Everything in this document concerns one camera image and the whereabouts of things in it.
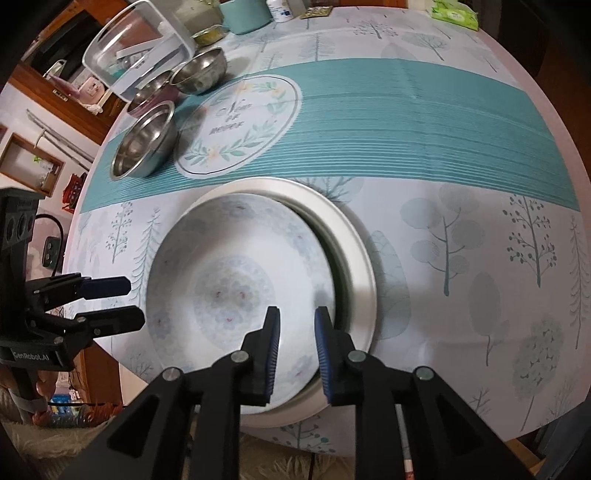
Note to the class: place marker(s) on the metal pole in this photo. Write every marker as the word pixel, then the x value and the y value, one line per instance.
pixel 60 136

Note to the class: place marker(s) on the large steel bowl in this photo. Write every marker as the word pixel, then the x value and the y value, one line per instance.
pixel 138 147

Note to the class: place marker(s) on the steel bowl dark outside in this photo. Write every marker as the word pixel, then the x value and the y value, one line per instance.
pixel 198 74

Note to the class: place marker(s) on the glass jar yellow contents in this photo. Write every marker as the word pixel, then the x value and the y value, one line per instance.
pixel 210 36

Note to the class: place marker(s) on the green tissue pack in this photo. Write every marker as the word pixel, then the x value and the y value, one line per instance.
pixel 455 14

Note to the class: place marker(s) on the red bag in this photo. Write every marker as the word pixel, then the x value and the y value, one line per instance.
pixel 76 187

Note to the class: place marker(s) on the person's left hand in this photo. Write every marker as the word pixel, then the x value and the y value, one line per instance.
pixel 48 385

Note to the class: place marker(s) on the clear storage box white frame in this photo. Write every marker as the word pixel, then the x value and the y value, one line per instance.
pixel 138 41

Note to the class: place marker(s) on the gold blister pack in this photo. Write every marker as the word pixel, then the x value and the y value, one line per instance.
pixel 316 12

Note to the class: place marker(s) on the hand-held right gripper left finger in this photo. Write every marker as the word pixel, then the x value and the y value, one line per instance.
pixel 272 350

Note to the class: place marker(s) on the plain white plate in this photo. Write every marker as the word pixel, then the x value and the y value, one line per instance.
pixel 355 258

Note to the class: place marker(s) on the steel bowl pink outside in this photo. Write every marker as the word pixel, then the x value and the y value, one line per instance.
pixel 152 94

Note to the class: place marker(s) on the white pill bottle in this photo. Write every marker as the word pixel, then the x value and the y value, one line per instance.
pixel 279 11

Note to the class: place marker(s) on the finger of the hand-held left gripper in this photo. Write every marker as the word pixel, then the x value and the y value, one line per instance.
pixel 108 286
pixel 120 319

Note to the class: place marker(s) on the tree print tablecloth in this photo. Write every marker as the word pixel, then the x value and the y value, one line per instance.
pixel 415 138

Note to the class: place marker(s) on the teal canister brown lid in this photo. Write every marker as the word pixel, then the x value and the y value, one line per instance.
pixel 247 16

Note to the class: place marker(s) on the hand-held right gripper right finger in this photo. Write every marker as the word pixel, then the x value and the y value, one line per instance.
pixel 323 350

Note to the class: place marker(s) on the floral white plate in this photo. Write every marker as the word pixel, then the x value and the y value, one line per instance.
pixel 221 277

